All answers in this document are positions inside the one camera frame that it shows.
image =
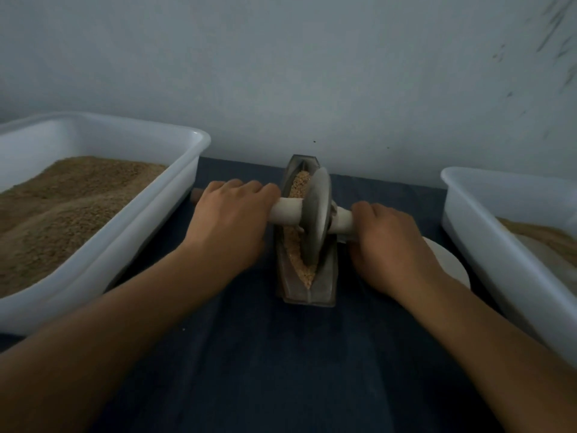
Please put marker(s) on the dark blue table cloth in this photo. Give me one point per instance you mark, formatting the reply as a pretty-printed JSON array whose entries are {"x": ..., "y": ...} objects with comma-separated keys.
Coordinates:
[{"x": 297, "y": 374}]

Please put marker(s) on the white plastic scoop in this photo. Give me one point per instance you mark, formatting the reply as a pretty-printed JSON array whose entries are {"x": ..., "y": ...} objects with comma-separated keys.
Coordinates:
[{"x": 554, "y": 261}]

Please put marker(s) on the large brown grain heap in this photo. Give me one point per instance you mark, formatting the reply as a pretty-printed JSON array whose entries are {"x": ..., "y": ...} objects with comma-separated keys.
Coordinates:
[
  {"x": 545, "y": 234},
  {"x": 59, "y": 216}
]

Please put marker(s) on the white plastic tub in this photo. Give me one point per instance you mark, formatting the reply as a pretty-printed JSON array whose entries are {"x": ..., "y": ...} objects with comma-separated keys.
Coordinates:
[
  {"x": 153, "y": 216},
  {"x": 505, "y": 270}
]

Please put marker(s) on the person's right forearm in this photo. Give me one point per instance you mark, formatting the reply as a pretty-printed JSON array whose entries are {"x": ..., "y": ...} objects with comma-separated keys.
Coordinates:
[{"x": 496, "y": 356}]

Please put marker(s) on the boat-shaped metal grinding trough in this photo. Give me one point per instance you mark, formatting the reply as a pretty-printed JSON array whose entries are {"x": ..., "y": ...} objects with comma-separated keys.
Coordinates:
[{"x": 306, "y": 293}]

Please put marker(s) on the white round plate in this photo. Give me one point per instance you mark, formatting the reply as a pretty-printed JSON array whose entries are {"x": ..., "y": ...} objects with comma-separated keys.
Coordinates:
[{"x": 451, "y": 261}]

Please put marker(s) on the person's left hand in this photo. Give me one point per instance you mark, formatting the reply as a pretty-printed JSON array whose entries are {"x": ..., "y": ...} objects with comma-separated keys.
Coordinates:
[{"x": 230, "y": 225}]

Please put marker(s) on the person's right hand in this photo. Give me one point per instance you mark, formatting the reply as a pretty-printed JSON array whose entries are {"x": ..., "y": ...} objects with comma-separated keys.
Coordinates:
[{"x": 392, "y": 249}]

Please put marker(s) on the person's left forearm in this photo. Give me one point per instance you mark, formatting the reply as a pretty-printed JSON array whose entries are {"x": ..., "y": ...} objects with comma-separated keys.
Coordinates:
[{"x": 90, "y": 356}]

